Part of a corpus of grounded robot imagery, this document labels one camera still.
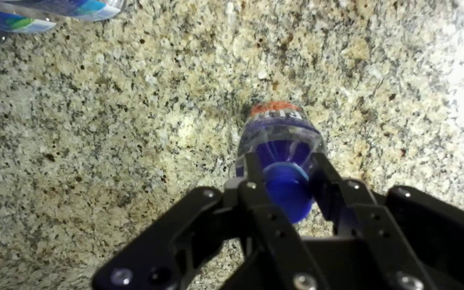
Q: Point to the blue-capped water bottle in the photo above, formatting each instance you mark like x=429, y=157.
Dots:
x=281, y=139

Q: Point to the shrink-wrapped water bottle pack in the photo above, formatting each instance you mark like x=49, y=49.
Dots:
x=39, y=14

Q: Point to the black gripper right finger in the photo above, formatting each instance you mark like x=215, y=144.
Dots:
x=419, y=242

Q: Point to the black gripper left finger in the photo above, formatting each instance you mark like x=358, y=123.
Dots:
x=232, y=242

